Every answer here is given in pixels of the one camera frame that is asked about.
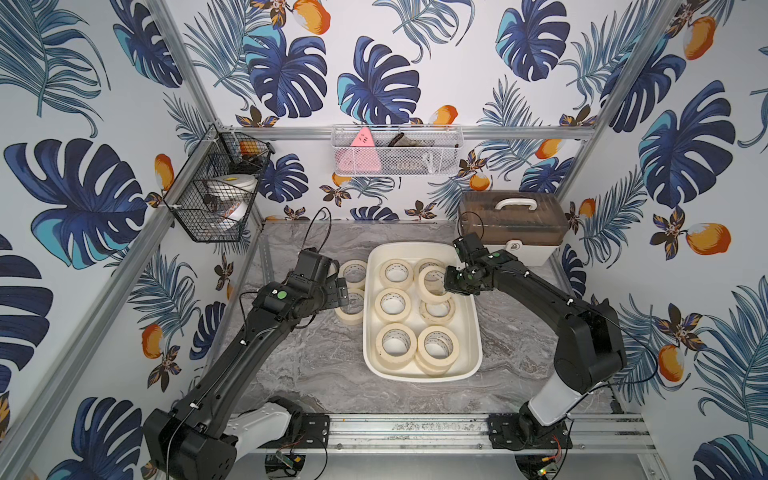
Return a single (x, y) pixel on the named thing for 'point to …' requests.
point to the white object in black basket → (227, 199)
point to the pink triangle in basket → (361, 156)
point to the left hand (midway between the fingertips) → (329, 287)
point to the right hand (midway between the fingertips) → (447, 284)
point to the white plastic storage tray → (413, 330)
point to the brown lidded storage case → (529, 224)
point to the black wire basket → (225, 151)
